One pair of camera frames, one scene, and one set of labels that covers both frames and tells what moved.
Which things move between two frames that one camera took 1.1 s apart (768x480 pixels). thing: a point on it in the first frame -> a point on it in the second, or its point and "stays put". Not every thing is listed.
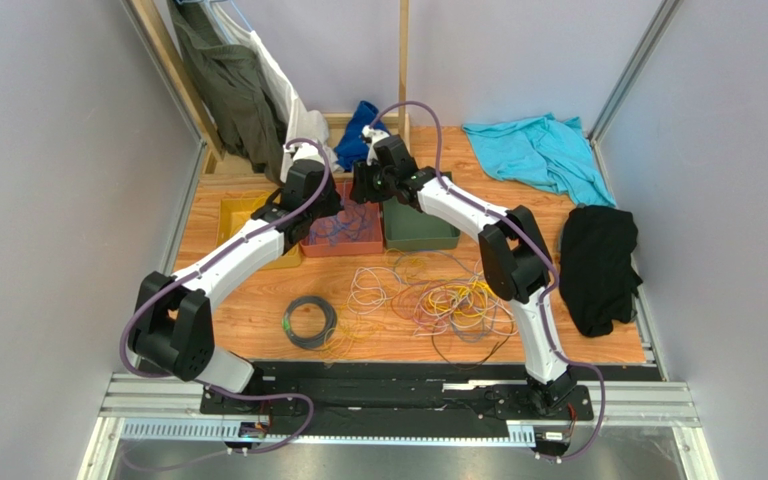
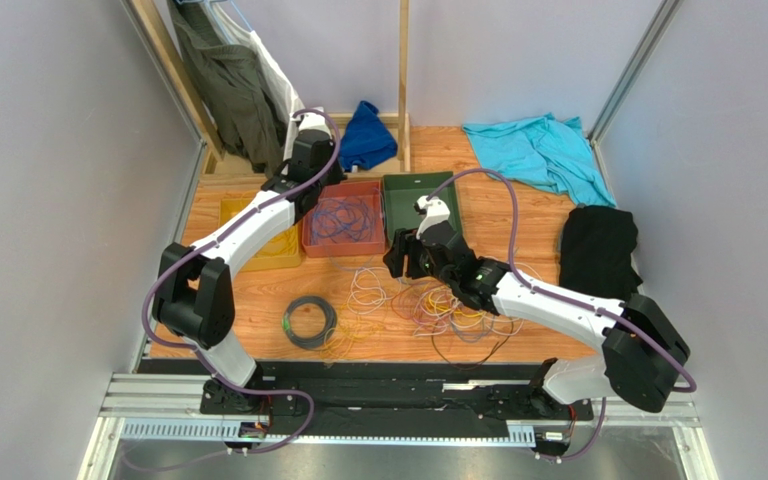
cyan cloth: x=545 y=151 stays put
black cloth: x=598 y=280 stays put
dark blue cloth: x=352 y=151 stays put
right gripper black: x=363 y=184 -> x=414 y=255
